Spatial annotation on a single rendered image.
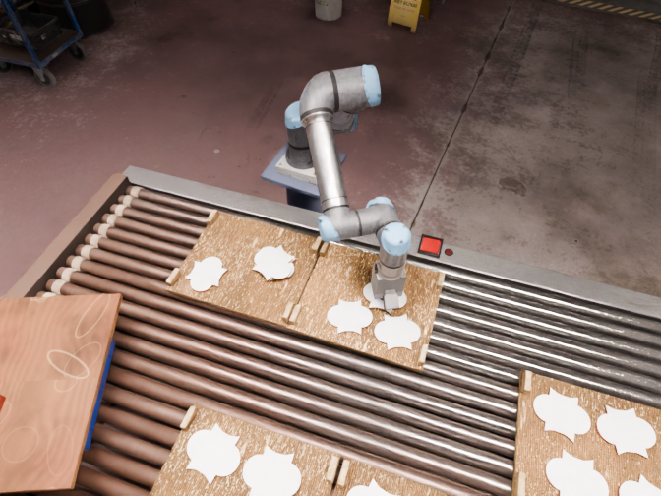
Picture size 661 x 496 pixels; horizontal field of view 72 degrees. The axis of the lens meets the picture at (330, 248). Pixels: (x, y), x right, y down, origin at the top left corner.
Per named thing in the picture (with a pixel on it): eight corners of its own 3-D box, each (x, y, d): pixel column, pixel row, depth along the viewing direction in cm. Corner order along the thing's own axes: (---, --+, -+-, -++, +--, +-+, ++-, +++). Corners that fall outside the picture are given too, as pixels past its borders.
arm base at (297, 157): (292, 143, 191) (290, 123, 183) (327, 149, 188) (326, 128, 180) (280, 165, 182) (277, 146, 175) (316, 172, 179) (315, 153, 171)
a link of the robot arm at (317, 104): (288, 68, 125) (324, 240, 119) (328, 62, 126) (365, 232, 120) (288, 89, 136) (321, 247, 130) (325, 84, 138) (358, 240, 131)
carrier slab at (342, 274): (326, 243, 157) (326, 240, 156) (444, 276, 149) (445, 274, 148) (287, 330, 137) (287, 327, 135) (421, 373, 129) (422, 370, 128)
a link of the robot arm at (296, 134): (284, 131, 181) (280, 100, 170) (318, 125, 182) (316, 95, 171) (289, 150, 173) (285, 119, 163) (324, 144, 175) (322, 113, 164)
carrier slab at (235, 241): (216, 214, 165) (215, 211, 163) (324, 242, 157) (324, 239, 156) (166, 291, 144) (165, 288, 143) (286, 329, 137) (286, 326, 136)
